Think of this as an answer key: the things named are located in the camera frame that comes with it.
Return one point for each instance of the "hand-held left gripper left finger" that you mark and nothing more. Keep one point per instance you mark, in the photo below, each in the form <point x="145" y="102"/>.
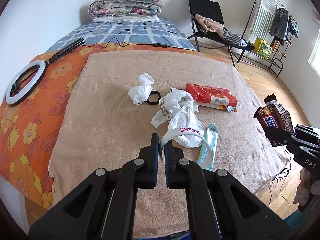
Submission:
<point x="150" y="167"/>

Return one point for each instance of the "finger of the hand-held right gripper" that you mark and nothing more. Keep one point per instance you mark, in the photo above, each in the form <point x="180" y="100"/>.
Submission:
<point x="278" y="136"/>

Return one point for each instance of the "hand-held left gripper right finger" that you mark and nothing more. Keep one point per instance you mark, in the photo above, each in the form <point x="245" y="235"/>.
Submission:
<point x="172" y="170"/>

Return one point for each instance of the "brown chocolate bar wrapper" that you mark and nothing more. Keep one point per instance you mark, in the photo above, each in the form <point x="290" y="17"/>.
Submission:
<point x="272" y="120"/>

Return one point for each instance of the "light blue tube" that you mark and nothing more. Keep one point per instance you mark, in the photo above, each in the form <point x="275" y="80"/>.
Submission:
<point x="211" y="140"/>

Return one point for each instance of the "colourful packet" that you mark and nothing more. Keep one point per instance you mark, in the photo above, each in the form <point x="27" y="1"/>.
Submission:
<point x="228" y="109"/>

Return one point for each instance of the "white plastic bag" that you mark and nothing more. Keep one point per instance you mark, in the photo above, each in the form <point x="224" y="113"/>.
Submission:
<point x="175" y="100"/>

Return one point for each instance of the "white tissue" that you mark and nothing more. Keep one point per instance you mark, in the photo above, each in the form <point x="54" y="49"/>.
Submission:
<point x="141" y="90"/>

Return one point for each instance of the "red packet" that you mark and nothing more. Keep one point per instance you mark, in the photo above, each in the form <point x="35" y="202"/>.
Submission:
<point x="210" y="92"/>

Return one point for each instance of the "beige blanket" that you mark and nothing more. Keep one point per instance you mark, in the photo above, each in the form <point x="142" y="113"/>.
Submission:
<point x="112" y="130"/>

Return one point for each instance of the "black clothes rack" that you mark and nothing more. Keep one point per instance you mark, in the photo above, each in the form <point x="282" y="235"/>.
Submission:
<point x="275" y="62"/>

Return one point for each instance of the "yellow crate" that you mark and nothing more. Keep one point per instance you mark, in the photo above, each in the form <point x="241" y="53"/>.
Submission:
<point x="262" y="48"/>

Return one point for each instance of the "window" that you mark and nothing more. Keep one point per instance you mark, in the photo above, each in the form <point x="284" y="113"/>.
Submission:
<point x="315" y="55"/>

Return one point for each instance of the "teal garment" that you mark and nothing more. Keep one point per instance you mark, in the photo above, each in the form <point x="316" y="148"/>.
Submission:
<point x="295" y="31"/>

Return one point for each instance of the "striped grey cloth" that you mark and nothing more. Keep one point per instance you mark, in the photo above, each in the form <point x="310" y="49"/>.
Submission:
<point x="233" y="38"/>

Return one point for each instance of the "dark grey jacket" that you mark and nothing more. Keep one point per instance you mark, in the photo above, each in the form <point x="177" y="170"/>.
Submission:
<point x="280" y="22"/>

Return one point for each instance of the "orange floral sheet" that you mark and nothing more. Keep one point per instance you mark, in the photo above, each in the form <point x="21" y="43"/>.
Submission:
<point x="37" y="130"/>

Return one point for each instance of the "green striped towel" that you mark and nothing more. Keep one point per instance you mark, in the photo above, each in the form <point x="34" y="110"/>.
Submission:
<point x="265" y="12"/>

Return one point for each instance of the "beige cloth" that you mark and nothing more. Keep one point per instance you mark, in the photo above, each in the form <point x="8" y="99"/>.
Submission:
<point x="208" y="22"/>

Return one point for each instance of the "blue plaid bedsheet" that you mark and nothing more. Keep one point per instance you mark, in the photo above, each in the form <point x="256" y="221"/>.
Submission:
<point x="140" y="31"/>

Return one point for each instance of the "black light stand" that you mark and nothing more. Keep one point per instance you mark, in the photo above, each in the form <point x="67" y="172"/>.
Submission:
<point x="65" y="50"/>

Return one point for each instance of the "black folding chair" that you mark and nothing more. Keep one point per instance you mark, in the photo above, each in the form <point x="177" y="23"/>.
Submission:
<point x="205" y="5"/>

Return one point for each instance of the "folded white sheet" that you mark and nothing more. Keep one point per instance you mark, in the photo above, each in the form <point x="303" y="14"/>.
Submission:
<point x="125" y="18"/>

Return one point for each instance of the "folded floral quilt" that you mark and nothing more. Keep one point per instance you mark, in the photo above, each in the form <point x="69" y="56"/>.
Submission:
<point x="125" y="5"/>

